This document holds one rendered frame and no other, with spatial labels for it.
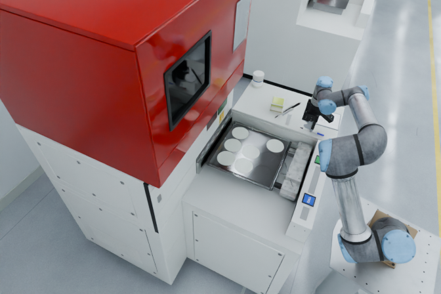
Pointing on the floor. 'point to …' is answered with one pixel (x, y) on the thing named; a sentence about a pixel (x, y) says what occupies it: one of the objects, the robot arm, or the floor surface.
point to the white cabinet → (236, 252)
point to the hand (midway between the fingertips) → (312, 130)
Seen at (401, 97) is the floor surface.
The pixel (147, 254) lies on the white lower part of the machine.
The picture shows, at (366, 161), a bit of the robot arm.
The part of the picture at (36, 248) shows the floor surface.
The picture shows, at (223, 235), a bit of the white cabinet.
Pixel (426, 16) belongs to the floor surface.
